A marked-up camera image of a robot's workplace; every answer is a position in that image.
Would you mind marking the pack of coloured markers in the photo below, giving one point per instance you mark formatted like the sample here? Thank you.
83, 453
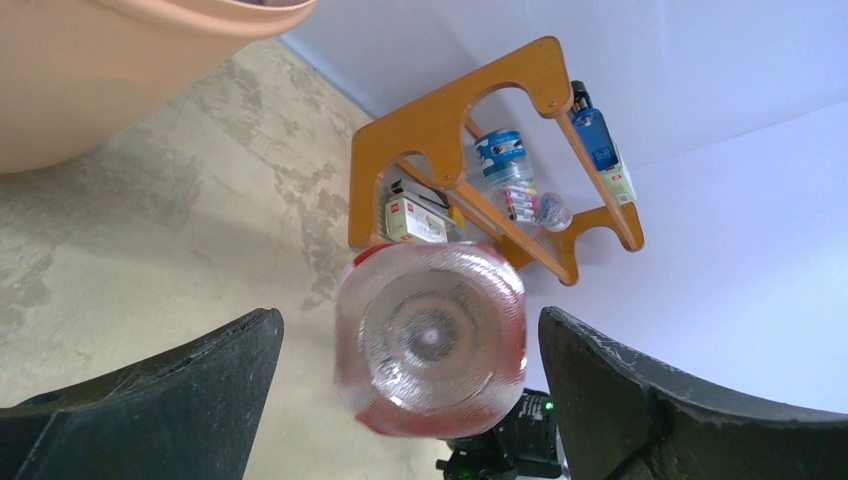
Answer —
522, 202

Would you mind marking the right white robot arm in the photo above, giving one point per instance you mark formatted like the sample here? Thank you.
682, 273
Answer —
525, 444

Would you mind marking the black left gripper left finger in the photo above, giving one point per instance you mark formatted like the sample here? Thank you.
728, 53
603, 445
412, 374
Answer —
191, 412

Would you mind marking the wooden shelf rack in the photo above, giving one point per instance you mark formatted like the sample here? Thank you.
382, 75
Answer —
428, 139

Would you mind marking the white red box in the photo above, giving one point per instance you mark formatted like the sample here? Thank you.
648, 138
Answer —
618, 181

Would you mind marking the blue tape roll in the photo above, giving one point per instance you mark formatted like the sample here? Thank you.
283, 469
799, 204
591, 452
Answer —
504, 160

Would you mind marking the white stapler box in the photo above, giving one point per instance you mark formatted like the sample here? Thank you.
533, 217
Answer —
406, 221

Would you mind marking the small clear jar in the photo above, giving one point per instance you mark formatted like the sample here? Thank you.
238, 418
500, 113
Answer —
554, 216

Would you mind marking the blue stapler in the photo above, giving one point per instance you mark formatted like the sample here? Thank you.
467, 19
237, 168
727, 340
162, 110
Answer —
592, 129

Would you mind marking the grey stapler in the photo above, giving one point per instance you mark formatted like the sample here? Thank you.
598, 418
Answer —
428, 198

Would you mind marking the red gold tea bottle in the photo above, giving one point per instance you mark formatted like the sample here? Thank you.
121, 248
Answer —
430, 339

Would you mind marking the orange plastic bin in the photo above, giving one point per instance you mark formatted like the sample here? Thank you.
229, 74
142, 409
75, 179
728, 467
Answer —
75, 73

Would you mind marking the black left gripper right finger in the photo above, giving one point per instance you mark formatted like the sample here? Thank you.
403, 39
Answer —
623, 414

